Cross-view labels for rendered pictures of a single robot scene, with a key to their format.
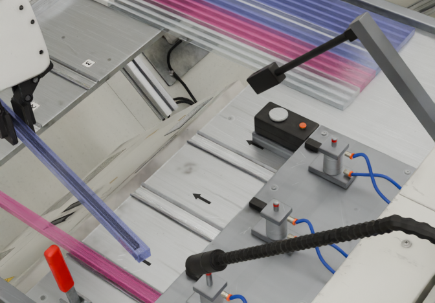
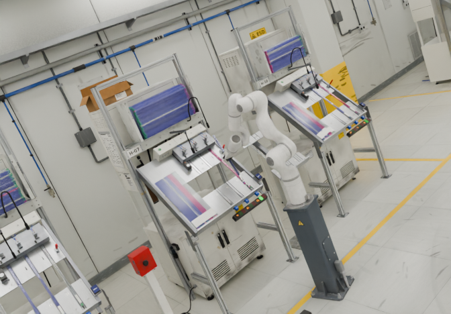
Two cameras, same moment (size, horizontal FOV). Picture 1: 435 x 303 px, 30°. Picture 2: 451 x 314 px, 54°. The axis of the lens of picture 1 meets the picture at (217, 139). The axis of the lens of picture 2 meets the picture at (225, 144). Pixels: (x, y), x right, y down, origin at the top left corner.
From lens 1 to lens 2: 3.50 m
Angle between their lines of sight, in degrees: 87
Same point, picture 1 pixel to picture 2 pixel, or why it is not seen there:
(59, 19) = (221, 207)
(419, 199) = (176, 143)
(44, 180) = (230, 291)
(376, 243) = (184, 139)
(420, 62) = (157, 177)
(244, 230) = (198, 147)
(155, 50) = not seen: outside the picture
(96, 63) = (215, 193)
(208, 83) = not seen: outside the picture
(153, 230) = (210, 160)
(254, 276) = (199, 142)
